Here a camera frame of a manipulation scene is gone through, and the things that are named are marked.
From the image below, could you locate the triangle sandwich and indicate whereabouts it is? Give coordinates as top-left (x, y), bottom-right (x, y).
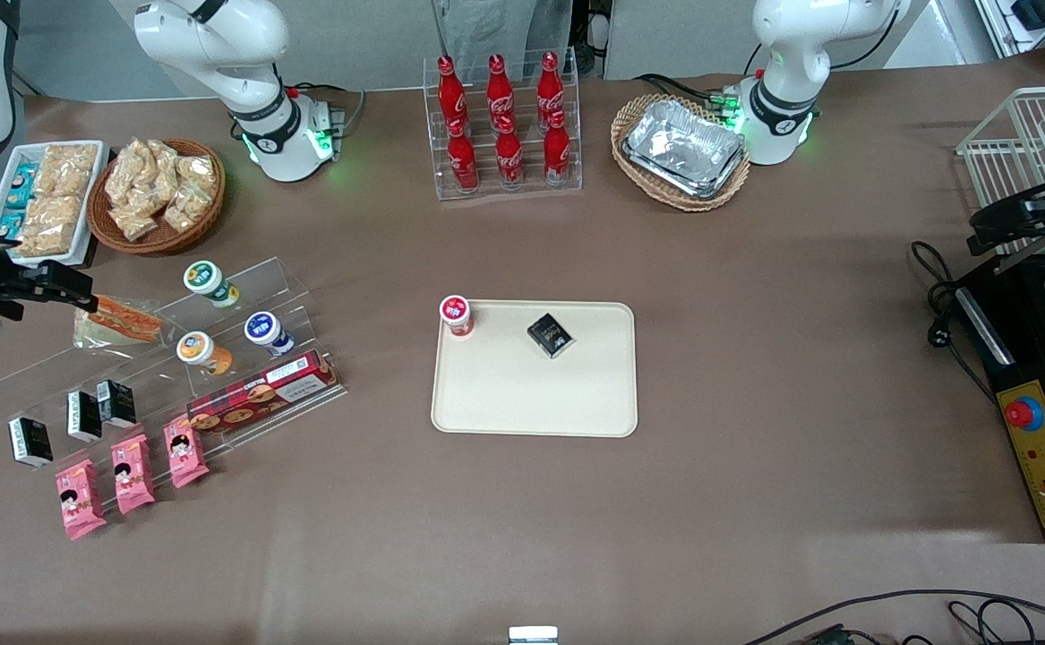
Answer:
top-left (73, 294), bottom-right (167, 348)

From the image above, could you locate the beige plastic tray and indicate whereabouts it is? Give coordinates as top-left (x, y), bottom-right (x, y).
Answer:
top-left (431, 300), bottom-right (639, 439)

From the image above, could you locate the brown brittle snack pack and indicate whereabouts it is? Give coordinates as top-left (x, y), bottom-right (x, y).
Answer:
top-left (39, 143), bottom-right (99, 198)
top-left (13, 228), bottom-right (75, 260)
top-left (25, 194), bottom-right (84, 238)

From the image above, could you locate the white rectangular dish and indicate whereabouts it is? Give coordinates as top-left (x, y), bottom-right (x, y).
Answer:
top-left (0, 141), bottom-right (109, 270)

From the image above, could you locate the clear bag of snacks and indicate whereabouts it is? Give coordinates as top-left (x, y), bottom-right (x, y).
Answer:
top-left (110, 202), bottom-right (162, 243)
top-left (106, 143), bottom-right (151, 209)
top-left (164, 184), bottom-right (211, 234)
top-left (133, 139), bottom-right (181, 185)
top-left (177, 154), bottom-right (218, 194)

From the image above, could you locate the dark wicker basket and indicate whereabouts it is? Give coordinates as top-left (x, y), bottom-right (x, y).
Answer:
top-left (88, 137), bottom-right (227, 256)

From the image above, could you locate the small black white carton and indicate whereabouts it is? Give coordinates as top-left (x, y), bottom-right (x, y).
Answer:
top-left (67, 390), bottom-right (104, 443)
top-left (8, 416), bottom-right (55, 470)
top-left (96, 380), bottom-right (138, 429)

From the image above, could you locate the green-lid cup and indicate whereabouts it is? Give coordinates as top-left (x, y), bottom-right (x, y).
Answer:
top-left (184, 260), bottom-right (241, 310)

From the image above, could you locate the orange-lid cup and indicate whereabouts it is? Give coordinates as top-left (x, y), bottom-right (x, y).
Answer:
top-left (176, 331), bottom-right (235, 377)

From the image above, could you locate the clear acrylic stepped stand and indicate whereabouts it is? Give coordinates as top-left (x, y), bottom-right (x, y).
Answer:
top-left (0, 257), bottom-right (348, 467)

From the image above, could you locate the pink snack packet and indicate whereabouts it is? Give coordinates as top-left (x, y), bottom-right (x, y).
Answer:
top-left (55, 459), bottom-right (107, 541)
top-left (162, 417), bottom-right (210, 489)
top-left (110, 434), bottom-right (156, 515)

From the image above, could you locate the blue-lid cup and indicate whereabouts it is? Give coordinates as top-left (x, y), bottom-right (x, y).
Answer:
top-left (244, 311), bottom-right (296, 357)

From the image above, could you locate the red plaid cookie box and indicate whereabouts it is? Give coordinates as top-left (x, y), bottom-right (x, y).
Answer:
top-left (186, 351), bottom-right (342, 435)

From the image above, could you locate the red-lid cup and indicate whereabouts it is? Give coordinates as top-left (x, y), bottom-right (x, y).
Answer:
top-left (439, 295), bottom-right (475, 339)

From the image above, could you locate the red cola bottle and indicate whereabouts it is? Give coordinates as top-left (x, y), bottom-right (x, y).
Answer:
top-left (486, 54), bottom-right (516, 122)
top-left (437, 56), bottom-right (469, 126)
top-left (536, 51), bottom-right (566, 117)
top-left (544, 109), bottom-right (572, 186)
top-left (495, 114), bottom-right (525, 189)
top-left (447, 116), bottom-right (480, 194)

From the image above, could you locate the clear acrylic bottle rack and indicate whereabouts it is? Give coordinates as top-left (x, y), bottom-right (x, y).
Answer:
top-left (422, 49), bottom-right (584, 202)

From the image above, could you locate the black Face box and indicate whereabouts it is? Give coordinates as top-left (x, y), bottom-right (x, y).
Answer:
top-left (527, 312), bottom-right (574, 360)

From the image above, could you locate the person in grey trousers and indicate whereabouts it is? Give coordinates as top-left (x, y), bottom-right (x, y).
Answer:
top-left (440, 0), bottom-right (577, 65)

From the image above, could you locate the light wicker basket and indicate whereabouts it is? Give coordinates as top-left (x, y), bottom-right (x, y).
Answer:
top-left (611, 93), bottom-right (752, 213)

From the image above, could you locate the aluminium foil container stack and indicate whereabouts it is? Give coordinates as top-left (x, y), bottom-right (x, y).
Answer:
top-left (622, 99), bottom-right (747, 200)

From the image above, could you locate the black sealing machine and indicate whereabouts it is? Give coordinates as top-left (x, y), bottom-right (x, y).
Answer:
top-left (952, 254), bottom-right (1045, 545)

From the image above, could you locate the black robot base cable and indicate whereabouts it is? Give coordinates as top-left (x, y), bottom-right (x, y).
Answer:
top-left (637, 73), bottom-right (742, 116)
top-left (287, 82), bottom-right (367, 137)

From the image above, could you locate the black power cable with plug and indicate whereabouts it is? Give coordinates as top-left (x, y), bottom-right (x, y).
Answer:
top-left (910, 240), bottom-right (998, 404)

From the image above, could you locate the long black cable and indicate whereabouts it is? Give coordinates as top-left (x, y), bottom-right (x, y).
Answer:
top-left (741, 589), bottom-right (1045, 645)

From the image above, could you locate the sealer lever with black handle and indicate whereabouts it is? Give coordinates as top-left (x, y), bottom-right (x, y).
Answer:
top-left (967, 152), bottom-right (1045, 274)

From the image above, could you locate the white wire rack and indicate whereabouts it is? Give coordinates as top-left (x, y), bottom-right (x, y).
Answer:
top-left (956, 85), bottom-right (1045, 261)

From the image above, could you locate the looped black cable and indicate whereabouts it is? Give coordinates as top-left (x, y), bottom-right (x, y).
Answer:
top-left (947, 598), bottom-right (1042, 645)

